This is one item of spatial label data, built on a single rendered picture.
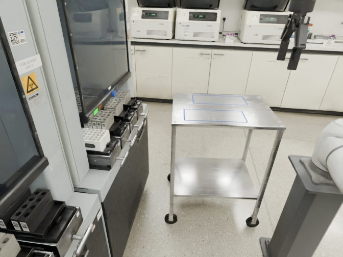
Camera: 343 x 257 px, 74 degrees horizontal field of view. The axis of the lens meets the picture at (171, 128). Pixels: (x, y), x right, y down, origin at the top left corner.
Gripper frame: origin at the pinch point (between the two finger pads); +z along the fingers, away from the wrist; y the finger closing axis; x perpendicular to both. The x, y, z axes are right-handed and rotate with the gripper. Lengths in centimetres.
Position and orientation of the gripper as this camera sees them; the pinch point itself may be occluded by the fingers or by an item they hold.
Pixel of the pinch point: (286, 61)
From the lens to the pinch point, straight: 98.0
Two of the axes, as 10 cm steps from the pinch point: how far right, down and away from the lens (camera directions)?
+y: 1.3, -5.0, 8.6
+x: -9.9, -0.8, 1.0
